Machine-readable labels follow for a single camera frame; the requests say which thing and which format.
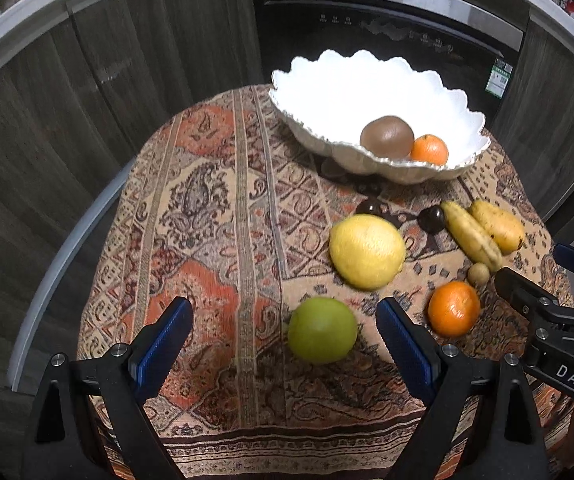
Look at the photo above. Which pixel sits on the white scalloped bowl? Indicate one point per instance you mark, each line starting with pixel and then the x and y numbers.
pixel 347 95

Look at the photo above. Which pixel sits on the orange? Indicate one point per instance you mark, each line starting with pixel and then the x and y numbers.
pixel 454 309

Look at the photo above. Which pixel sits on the patterned paisley tablecloth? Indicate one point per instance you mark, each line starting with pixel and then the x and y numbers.
pixel 217 235

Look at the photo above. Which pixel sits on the green energy label sticker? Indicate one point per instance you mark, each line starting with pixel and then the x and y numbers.
pixel 498 77

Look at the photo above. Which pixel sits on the yellow lemon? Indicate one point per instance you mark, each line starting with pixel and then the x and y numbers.
pixel 367 252

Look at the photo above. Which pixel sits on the dark wood cabinet door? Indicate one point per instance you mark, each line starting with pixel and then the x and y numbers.
pixel 27 185
pixel 552 110
pixel 167 60

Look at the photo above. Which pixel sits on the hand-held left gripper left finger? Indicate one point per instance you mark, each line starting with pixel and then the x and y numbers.
pixel 164 345

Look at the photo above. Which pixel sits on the small yellow banana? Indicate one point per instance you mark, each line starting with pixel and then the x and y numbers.
pixel 467 232

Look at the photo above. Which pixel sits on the yellow pear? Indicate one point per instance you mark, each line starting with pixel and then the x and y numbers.
pixel 502 227

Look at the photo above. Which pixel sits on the tan longan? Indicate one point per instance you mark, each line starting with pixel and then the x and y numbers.
pixel 479 274

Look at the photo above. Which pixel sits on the small mandarin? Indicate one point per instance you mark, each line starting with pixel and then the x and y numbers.
pixel 429 150

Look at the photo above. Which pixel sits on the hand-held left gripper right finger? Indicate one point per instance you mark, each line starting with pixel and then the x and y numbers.
pixel 404 345

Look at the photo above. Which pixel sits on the black built-in dishwasher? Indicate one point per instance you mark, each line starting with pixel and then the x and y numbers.
pixel 317 35

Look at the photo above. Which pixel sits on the grey countertop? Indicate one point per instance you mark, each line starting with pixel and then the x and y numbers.
pixel 17 40

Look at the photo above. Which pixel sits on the dark brown round fruit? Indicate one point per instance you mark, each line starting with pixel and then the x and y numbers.
pixel 369 206
pixel 432 220

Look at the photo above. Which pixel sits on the brown kiwi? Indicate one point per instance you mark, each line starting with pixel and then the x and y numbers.
pixel 387 135

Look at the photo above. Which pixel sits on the green apple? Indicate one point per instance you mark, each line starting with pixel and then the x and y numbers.
pixel 322 330

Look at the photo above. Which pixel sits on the grey metal plinth strip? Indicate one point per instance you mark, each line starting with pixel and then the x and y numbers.
pixel 52 270

